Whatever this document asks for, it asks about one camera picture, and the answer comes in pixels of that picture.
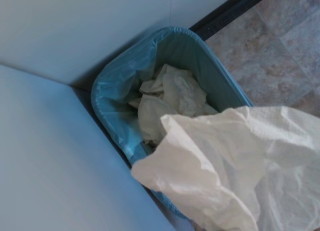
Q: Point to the grey vanity cabinet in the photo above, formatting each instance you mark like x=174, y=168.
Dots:
x=62, y=153

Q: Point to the discarded white paper towels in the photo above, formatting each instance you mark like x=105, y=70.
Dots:
x=175, y=91

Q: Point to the black baseboard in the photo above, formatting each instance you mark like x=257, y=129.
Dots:
x=225, y=9

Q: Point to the white tissue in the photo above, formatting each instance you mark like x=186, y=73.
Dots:
x=212, y=166

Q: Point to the dark green trash bin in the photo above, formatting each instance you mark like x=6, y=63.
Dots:
x=200, y=66

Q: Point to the blue lined trash bin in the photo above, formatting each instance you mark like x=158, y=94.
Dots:
x=117, y=91

